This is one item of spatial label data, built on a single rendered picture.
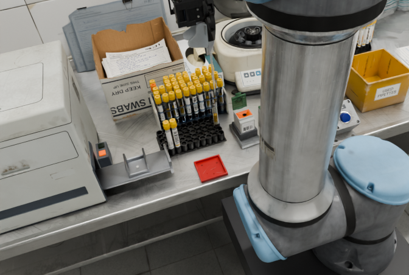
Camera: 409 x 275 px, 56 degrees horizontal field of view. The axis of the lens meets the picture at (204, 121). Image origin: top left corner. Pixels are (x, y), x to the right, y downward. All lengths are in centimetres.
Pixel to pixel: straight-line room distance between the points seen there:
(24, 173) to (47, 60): 25
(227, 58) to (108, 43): 42
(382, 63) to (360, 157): 67
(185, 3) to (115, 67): 54
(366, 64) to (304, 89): 87
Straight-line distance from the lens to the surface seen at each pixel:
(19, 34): 141
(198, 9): 82
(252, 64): 117
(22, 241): 99
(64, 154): 84
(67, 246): 171
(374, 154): 61
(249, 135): 101
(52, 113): 78
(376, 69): 126
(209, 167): 97
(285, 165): 45
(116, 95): 112
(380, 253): 73
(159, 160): 96
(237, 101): 100
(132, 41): 136
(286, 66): 35
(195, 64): 124
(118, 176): 96
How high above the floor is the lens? 160
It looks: 41 degrees down
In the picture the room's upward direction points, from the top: 8 degrees counter-clockwise
